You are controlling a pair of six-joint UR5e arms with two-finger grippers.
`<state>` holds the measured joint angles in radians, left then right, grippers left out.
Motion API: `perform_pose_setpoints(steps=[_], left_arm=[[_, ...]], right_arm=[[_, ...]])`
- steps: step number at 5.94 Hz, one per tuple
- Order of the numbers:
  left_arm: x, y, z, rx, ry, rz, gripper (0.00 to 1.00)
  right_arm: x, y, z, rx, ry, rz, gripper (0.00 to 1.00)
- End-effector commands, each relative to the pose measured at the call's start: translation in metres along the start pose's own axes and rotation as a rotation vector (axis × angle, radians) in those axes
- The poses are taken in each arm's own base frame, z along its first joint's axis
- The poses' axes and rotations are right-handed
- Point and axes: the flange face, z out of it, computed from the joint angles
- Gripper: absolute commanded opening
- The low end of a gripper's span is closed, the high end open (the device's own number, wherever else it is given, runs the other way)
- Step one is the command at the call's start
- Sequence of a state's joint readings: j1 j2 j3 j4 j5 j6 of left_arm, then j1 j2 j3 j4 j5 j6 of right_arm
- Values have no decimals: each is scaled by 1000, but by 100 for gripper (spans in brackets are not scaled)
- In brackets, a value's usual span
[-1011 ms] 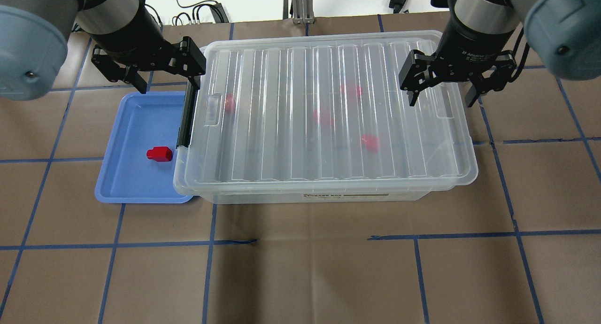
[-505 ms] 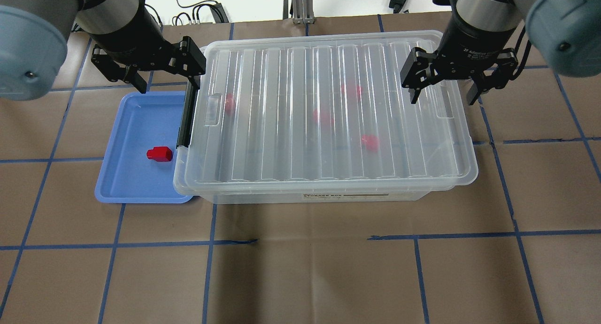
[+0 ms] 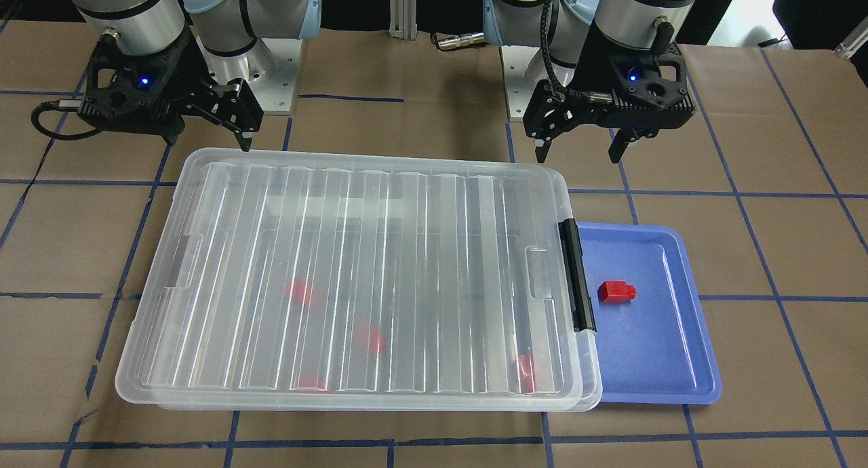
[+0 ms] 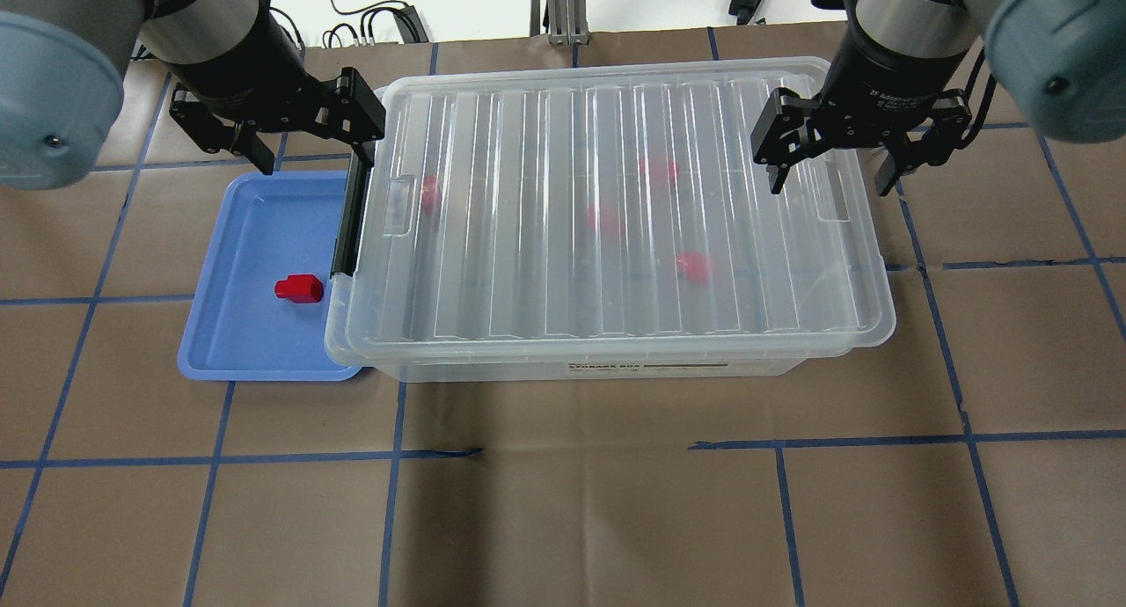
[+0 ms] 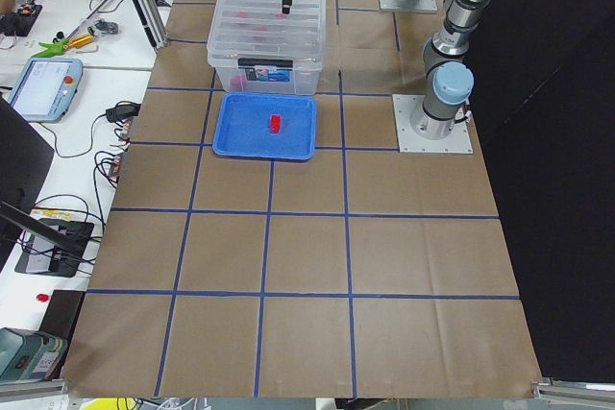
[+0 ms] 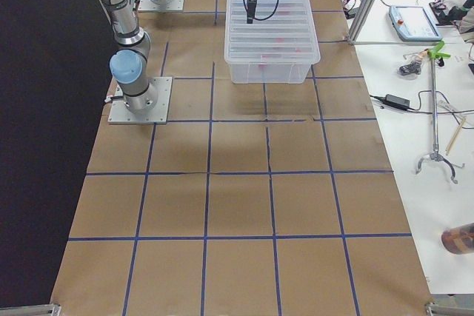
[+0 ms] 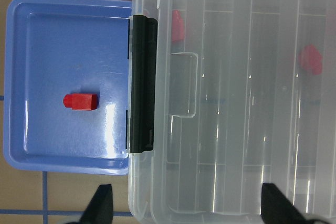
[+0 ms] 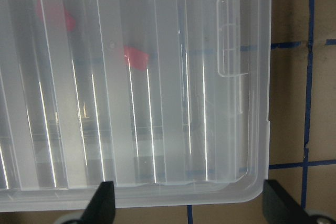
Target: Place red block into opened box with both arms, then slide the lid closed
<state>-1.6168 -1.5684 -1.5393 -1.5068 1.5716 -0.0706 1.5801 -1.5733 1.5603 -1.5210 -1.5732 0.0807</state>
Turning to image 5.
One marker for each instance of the clear plastic box lid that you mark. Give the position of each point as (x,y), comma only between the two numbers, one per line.
(300,37)

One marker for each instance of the clear plastic storage box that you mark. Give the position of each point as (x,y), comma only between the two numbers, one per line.
(301,79)

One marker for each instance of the blue plastic tray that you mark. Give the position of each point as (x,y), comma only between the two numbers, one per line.
(242,128)

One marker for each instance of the black power adapter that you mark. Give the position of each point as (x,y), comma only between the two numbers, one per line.
(122,111)

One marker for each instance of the reacher grabber tool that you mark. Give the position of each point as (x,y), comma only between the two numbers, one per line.
(80,37)

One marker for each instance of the teach pendant tablet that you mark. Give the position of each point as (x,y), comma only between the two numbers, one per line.
(45,88)

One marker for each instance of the black monitor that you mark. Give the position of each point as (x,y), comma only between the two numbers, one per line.
(25,162)

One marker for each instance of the black monitor stand base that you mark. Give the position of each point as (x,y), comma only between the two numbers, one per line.
(41,257)

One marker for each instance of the black box latch handle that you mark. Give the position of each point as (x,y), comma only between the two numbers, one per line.
(263,62)

